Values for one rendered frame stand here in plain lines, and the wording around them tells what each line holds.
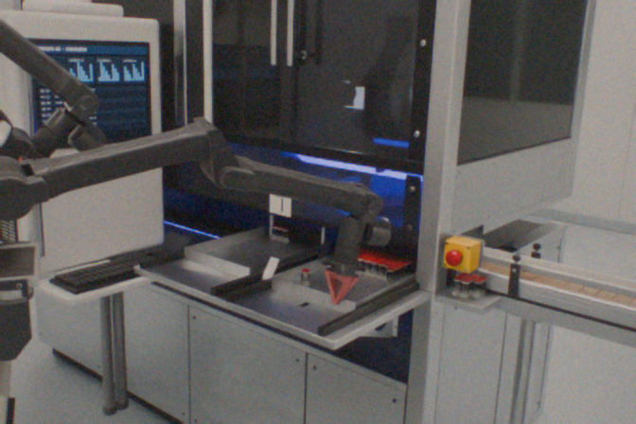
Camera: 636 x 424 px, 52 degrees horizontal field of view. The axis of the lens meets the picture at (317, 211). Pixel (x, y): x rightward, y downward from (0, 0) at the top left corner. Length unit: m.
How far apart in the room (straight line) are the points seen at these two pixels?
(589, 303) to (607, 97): 4.67
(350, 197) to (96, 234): 0.97
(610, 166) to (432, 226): 4.69
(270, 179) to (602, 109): 5.13
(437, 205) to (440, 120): 0.21
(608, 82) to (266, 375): 4.69
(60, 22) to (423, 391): 1.42
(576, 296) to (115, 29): 1.49
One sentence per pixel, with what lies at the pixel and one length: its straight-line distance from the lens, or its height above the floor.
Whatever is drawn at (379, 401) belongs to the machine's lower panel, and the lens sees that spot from 1.94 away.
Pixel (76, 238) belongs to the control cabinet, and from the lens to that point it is 2.13.
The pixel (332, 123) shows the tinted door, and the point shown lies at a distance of 1.83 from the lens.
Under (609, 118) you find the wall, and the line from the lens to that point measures 6.27.
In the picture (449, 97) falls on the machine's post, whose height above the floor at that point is 1.38.
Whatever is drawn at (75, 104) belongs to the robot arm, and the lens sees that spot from 1.59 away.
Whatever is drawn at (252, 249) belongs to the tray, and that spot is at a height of 0.88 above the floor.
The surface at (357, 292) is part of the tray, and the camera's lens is 1.68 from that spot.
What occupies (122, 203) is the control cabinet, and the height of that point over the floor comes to 0.98.
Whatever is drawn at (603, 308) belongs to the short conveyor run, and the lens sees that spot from 1.68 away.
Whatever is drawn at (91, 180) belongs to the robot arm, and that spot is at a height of 1.24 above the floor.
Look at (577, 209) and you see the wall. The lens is 6.43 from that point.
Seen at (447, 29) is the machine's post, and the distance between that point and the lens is 1.63.
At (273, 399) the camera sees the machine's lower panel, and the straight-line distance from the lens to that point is 2.23.
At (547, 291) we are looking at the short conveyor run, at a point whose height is 0.92.
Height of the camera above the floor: 1.48
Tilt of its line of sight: 14 degrees down
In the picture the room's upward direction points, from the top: 2 degrees clockwise
